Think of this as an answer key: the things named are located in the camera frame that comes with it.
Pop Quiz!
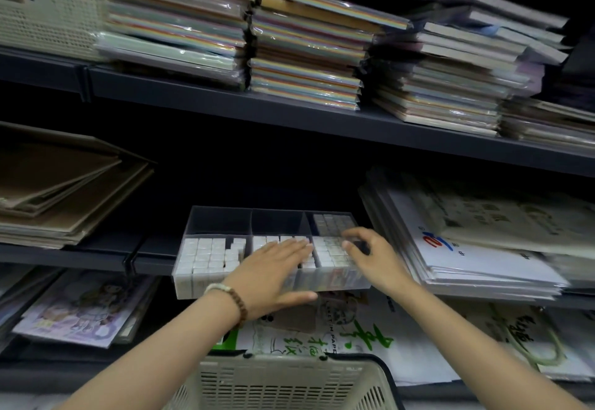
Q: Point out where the person's right hand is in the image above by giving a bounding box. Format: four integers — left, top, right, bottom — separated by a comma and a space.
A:
342, 227, 417, 297

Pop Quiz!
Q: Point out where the person's left hand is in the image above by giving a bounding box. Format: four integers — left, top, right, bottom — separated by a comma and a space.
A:
223, 239, 319, 322

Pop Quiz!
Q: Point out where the clear plastic divided tray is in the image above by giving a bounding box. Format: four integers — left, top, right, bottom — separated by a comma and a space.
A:
172, 205, 372, 300

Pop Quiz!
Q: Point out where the beige plastic shopping basket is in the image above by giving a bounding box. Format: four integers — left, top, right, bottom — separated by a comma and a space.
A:
165, 352, 405, 410

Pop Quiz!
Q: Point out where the person's right forearm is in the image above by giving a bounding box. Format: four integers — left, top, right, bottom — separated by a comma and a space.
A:
395, 279, 586, 410

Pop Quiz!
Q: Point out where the person's left forearm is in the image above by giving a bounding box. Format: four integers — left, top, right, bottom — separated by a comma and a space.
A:
58, 289, 242, 410

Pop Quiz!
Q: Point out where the white lattice storage basket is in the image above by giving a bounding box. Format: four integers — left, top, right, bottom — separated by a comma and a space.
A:
0, 0, 105, 62

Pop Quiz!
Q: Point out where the green and white paper pack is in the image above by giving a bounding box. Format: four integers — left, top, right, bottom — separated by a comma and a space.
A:
209, 291, 461, 387

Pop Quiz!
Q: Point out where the white poster paper stack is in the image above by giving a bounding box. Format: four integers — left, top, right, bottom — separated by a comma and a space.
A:
358, 168, 595, 302

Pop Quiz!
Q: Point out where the dark metal shelf unit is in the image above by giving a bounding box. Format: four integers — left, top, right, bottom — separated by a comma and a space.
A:
0, 47, 595, 401

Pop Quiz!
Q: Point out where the purple cartoon cover book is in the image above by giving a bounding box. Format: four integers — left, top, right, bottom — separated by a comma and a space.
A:
11, 270, 161, 349

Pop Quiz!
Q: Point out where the plastic wrapped paper stack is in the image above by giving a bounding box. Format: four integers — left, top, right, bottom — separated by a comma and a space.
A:
500, 98, 595, 150

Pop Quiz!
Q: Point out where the brown sketchbook stack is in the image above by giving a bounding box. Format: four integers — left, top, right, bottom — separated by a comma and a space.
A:
0, 121, 155, 250

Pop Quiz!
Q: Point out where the spiral sketch pad stack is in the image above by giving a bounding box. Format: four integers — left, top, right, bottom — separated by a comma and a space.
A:
0, 265, 61, 341

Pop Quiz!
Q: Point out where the wooden bead bracelet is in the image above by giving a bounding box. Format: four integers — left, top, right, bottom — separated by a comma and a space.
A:
203, 283, 249, 327

